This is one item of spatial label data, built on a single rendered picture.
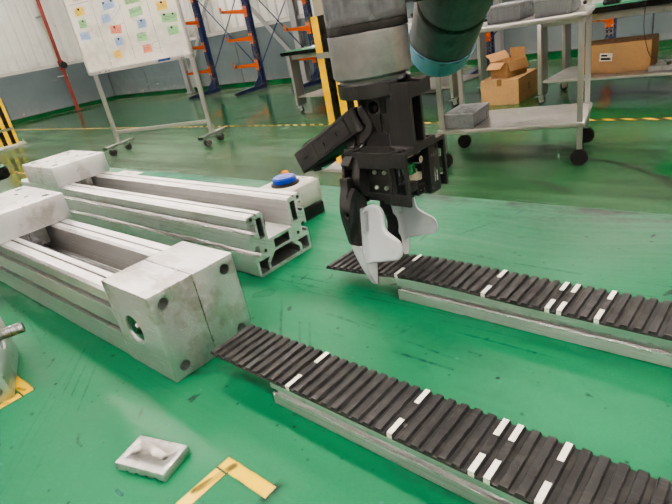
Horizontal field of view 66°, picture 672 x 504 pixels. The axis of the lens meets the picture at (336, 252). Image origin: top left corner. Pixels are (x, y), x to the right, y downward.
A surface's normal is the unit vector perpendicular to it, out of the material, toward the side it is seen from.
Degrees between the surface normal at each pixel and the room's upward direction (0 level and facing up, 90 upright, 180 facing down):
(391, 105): 90
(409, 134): 90
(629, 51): 89
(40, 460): 0
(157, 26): 90
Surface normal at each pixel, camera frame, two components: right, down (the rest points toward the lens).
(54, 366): -0.18, -0.90
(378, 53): 0.09, 0.40
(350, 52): -0.49, 0.43
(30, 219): 0.75, 0.15
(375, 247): -0.66, 0.26
